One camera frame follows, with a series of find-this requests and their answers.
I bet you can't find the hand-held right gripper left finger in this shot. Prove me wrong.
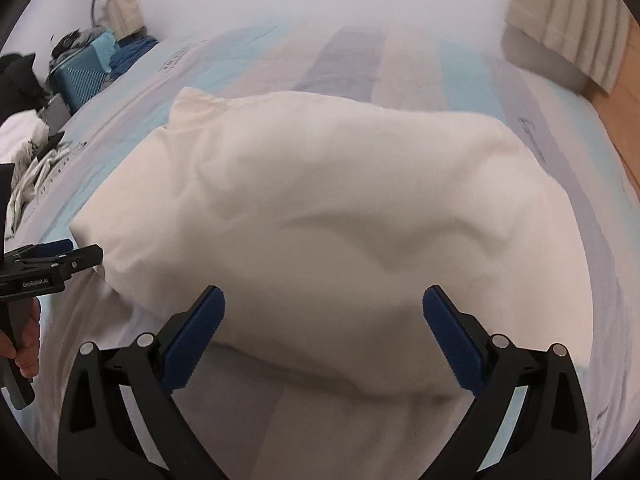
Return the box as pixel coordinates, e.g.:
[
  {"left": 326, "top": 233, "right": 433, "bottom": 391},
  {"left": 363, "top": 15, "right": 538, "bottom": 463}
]
[{"left": 57, "top": 285, "right": 227, "bottom": 480}]

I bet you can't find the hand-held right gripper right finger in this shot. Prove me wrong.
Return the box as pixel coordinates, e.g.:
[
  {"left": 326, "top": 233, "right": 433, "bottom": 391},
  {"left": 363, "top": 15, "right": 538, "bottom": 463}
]
[{"left": 422, "top": 284, "right": 594, "bottom": 480}]

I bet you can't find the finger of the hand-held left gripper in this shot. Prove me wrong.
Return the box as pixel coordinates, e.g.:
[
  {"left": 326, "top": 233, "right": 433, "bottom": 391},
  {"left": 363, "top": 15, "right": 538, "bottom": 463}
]
[
  {"left": 49, "top": 243, "right": 104, "bottom": 281},
  {"left": 11, "top": 239, "right": 77, "bottom": 261}
]

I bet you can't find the cream and black jacket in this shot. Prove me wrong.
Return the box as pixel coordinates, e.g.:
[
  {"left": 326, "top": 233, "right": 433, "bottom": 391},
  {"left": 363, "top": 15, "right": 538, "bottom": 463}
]
[{"left": 70, "top": 86, "right": 594, "bottom": 480}]

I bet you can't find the grey and black clothes heap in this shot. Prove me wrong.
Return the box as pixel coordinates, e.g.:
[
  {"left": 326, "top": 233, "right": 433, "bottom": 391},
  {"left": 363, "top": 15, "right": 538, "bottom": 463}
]
[{"left": 49, "top": 27, "right": 119, "bottom": 69}]

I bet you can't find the blue clothes pile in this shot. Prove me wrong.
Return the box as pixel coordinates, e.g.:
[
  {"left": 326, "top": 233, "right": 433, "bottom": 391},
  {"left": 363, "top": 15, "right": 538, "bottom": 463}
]
[{"left": 109, "top": 35, "right": 162, "bottom": 79}]

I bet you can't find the person's left hand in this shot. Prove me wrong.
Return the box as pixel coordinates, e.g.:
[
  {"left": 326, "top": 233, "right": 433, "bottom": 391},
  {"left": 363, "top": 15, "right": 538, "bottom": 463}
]
[{"left": 0, "top": 302, "right": 43, "bottom": 379}]

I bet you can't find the off-white crumpled garment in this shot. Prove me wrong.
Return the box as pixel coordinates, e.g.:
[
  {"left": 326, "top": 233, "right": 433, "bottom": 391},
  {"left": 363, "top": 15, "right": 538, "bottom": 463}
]
[{"left": 7, "top": 132, "right": 87, "bottom": 232}]

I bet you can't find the white black-printed shirt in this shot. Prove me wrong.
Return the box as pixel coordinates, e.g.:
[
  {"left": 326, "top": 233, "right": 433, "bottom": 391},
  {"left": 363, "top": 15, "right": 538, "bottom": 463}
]
[{"left": 0, "top": 114, "right": 52, "bottom": 162}]

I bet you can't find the grey box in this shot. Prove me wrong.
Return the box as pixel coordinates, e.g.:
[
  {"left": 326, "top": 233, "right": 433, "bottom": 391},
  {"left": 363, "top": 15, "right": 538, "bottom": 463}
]
[{"left": 40, "top": 95, "right": 72, "bottom": 129}]

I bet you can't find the black garment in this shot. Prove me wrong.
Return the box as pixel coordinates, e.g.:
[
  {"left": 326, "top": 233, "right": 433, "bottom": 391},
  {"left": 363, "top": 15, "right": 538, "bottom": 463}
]
[{"left": 0, "top": 52, "right": 49, "bottom": 122}]

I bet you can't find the blue plastic laundry basket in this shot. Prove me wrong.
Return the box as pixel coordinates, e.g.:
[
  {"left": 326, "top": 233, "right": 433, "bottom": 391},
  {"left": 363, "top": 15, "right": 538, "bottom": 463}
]
[{"left": 52, "top": 42, "right": 119, "bottom": 114}]

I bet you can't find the striped mattress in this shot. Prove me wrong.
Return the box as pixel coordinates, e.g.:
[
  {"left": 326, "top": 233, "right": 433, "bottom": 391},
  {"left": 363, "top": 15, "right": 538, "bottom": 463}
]
[{"left": 0, "top": 22, "right": 640, "bottom": 480}]

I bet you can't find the beige pleated curtain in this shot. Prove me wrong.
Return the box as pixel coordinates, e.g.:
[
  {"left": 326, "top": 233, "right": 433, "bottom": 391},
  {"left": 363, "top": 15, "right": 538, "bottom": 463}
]
[{"left": 504, "top": 0, "right": 634, "bottom": 94}]

